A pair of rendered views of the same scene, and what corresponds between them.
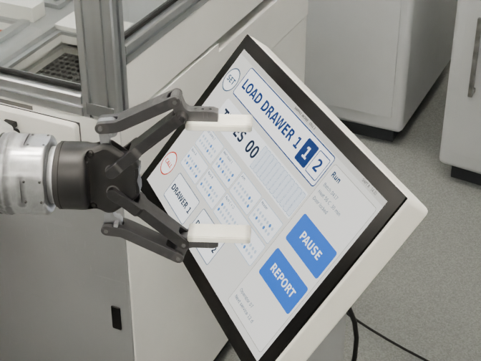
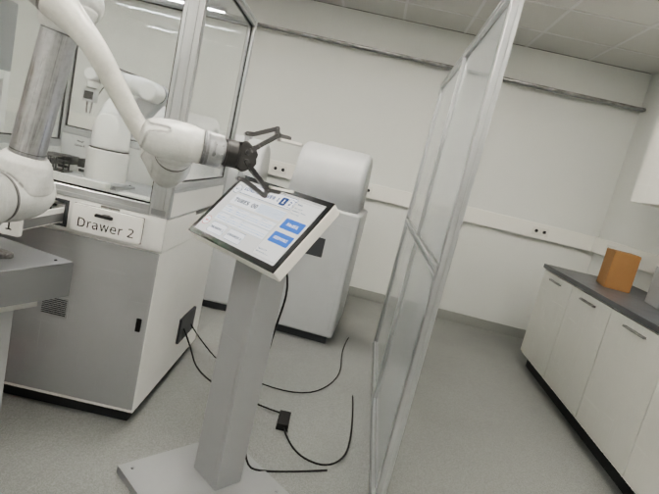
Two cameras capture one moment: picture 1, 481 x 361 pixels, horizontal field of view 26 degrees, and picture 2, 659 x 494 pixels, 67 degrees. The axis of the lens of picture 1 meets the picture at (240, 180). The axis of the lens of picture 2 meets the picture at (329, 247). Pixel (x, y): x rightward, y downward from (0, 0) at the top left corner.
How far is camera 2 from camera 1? 0.84 m
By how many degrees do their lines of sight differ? 33
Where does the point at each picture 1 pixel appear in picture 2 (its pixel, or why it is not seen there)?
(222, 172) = (239, 216)
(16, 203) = (211, 153)
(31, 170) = (221, 141)
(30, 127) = (118, 219)
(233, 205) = (248, 223)
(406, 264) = not seen: hidden behind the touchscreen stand
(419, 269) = not seen: hidden behind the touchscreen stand
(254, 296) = (266, 247)
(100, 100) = (159, 207)
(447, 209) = not seen: hidden behind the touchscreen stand
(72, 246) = (122, 285)
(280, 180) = (272, 211)
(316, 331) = (297, 254)
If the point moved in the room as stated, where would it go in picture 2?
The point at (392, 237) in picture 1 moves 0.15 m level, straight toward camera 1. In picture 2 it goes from (328, 220) to (339, 228)
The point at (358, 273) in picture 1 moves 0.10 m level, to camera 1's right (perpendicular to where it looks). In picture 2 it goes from (315, 231) to (343, 236)
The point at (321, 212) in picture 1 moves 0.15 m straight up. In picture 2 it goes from (295, 216) to (305, 172)
